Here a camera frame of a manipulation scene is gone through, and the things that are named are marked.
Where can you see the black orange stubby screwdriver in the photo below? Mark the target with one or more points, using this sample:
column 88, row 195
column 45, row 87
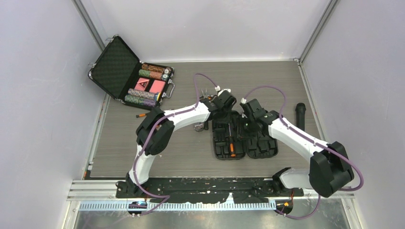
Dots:
column 231, row 145

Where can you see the orange handled pliers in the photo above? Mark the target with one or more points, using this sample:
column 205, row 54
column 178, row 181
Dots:
column 204, row 93

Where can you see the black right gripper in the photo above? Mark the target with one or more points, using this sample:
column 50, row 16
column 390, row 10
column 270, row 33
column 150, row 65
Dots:
column 246, row 118

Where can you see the black handled hammer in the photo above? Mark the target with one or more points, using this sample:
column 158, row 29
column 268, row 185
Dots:
column 206, row 125

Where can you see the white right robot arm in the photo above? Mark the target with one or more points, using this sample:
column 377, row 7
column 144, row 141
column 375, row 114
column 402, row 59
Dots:
column 329, row 170

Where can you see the black aluminium poker chip case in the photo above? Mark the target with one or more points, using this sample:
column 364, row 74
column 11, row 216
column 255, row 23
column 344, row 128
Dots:
column 117, row 70

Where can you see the black cylinder flashlight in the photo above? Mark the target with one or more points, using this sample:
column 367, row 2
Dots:
column 300, row 112

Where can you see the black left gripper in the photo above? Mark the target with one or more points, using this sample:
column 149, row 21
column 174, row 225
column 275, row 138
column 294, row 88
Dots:
column 229, row 113

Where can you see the small round tape measure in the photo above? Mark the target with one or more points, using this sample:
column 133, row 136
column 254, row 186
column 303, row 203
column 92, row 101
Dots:
column 199, row 127

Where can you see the black plastic tool case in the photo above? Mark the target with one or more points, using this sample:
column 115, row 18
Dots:
column 254, row 145

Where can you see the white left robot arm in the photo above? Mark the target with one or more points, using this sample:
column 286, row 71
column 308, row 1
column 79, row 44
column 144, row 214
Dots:
column 155, row 131

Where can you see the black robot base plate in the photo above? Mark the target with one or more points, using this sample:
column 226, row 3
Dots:
column 206, row 190

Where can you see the red playing card deck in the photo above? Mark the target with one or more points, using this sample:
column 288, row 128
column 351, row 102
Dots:
column 157, row 86

